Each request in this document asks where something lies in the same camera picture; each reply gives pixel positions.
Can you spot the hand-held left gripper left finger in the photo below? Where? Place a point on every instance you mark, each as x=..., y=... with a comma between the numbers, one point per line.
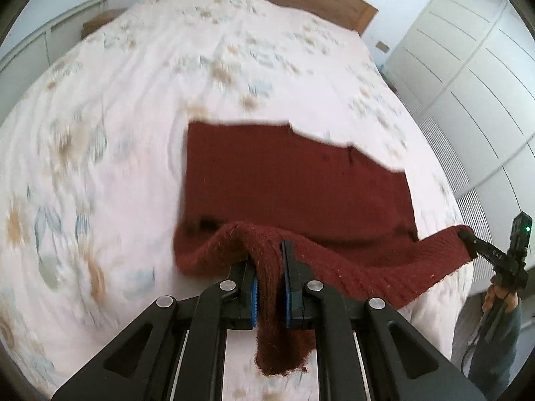
x=251, y=300

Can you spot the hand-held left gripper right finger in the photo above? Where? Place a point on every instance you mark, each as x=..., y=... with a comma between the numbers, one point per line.
x=286, y=300

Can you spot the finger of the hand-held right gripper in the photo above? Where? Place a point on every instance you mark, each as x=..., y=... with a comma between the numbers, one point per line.
x=487, y=250

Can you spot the dark red knit sweater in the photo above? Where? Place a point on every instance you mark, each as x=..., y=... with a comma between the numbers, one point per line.
x=292, y=183

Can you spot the person's right forearm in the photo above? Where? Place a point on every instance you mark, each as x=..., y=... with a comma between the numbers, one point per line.
x=497, y=351

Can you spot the person's right hand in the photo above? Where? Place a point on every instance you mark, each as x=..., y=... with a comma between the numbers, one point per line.
x=489, y=298

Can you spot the white panelled wardrobe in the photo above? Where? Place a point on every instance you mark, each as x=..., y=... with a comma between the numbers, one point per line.
x=468, y=92

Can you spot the wooden nightstand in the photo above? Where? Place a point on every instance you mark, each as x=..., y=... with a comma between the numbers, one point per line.
x=386, y=77
x=100, y=21

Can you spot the floral white bedspread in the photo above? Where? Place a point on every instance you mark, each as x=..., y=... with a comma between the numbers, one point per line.
x=125, y=133

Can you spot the wall switch plate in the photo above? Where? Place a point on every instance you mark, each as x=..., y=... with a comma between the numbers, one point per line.
x=382, y=46

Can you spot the white louvred wall cabinet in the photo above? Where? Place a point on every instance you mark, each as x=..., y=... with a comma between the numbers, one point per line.
x=41, y=37

